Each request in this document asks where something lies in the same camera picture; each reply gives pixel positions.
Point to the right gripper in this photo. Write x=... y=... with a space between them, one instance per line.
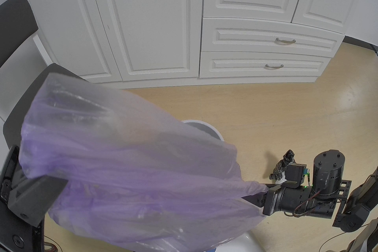
x=292 y=199

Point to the purple plastic bag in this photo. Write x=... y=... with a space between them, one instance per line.
x=133 y=171

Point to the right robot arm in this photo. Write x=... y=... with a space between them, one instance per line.
x=327 y=168

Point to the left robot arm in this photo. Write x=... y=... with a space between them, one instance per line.
x=32 y=200

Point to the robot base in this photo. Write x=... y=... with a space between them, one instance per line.
x=245 y=243

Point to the crumpled black plastic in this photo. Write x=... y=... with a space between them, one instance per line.
x=282 y=165

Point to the white trash bin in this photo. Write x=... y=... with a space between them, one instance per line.
x=211 y=128

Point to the white printed wrapper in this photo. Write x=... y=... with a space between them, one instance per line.
x=283 y=177

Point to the white wardrobe with drawers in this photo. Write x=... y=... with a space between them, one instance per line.
x=153 y=8

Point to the dark grey white-legged chair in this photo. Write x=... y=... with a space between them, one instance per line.
x=17 y=26

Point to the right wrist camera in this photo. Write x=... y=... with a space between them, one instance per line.
x=294 y=172

